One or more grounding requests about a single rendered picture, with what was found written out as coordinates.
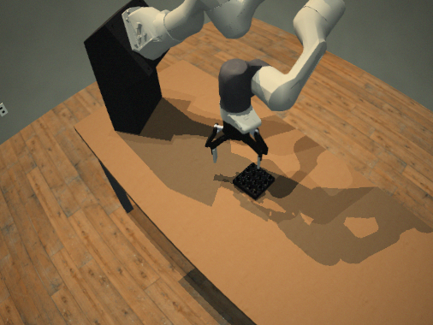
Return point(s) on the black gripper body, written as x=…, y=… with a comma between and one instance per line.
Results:
x=228, y=128

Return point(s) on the black knob panel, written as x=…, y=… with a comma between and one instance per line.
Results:
x=246, y=181

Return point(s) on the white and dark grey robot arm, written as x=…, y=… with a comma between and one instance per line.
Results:
x=155, y=33

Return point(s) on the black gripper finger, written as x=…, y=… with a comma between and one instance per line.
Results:
x=255, y=144
x=214, y=144

